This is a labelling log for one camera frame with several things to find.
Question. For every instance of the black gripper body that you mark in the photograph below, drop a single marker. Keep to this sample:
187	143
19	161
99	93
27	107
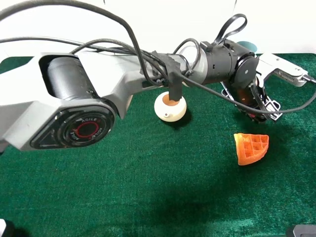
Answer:
253	95

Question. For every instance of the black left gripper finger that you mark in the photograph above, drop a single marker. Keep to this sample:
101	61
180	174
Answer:
231	92

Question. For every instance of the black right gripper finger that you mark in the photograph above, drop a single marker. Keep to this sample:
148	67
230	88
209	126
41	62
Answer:
267	104

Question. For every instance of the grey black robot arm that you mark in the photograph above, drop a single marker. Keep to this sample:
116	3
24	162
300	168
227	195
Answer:
67	100

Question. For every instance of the dark grey object bottom right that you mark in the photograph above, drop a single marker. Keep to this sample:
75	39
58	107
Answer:
301	231

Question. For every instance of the orange waffle slice toy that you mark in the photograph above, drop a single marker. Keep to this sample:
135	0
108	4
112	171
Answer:
250	147

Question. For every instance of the light blue cup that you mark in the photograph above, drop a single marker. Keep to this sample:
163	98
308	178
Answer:
250	46

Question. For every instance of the cream ceramic teapot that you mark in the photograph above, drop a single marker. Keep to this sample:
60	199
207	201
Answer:
169	110

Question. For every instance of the green felt table cloth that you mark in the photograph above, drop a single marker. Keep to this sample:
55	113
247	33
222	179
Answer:
149	178

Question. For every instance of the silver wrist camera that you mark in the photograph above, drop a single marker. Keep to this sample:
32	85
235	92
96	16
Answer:
270	64

